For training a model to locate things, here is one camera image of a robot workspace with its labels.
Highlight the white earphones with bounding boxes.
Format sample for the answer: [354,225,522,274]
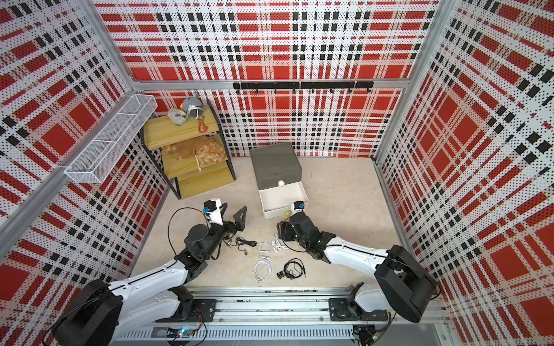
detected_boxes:
[252,257,273,283]
[257,242,273,257]
[271,234,287,253]

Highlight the white drawer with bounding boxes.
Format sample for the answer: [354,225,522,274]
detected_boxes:
[259,182,309,219]

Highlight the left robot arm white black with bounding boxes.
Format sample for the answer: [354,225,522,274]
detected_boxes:
[42,199,248,345]

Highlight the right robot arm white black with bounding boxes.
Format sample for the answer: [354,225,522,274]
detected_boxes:
[276,212,439,323]

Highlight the black earphones upper left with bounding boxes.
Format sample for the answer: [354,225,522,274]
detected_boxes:
[223,238,237,247]

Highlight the black earphones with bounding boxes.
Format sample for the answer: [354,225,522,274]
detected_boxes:
[235,236,258,255]
[223,238,237,247]
[276,258,306,280]

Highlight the black earphones middle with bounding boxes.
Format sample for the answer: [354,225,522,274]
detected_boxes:
[235,236,258,255]

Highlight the black earphones lower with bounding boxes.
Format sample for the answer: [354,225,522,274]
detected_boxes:
[276,258,306,280]

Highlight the three-drawer storage cabinet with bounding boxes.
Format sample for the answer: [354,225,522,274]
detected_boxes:
[250,142,302,190]

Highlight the tan plush toy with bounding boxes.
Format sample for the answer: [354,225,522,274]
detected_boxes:
[162,136,227,168]

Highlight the wooden three-tier shelf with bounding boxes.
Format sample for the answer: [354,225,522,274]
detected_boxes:
[140,97,237,200]

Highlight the orange small toy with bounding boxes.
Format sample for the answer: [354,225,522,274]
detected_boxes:
[199,119,209,133]

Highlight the white grey cap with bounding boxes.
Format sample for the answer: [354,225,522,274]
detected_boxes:
[167,108,188,126]

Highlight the grey plush toy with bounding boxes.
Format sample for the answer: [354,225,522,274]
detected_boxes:
[181,97,204,120]

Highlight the green circuit board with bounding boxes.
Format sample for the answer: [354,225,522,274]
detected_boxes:
[167,328,196,340]

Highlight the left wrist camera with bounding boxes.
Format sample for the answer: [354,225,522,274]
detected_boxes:
[203,198,223,226]

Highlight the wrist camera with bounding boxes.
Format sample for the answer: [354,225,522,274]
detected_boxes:
[203,198,223,226]
[291,200,305,214]

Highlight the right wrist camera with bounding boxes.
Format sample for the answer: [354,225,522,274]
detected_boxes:
[291,200,305,214]

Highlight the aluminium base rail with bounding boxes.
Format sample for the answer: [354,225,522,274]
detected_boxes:
[113,288,456,345]

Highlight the black wall hook rail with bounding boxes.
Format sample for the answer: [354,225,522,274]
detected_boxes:
[232,81,375,92]

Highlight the white wire mesh basket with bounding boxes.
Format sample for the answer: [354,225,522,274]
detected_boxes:
[65,94,157,184]

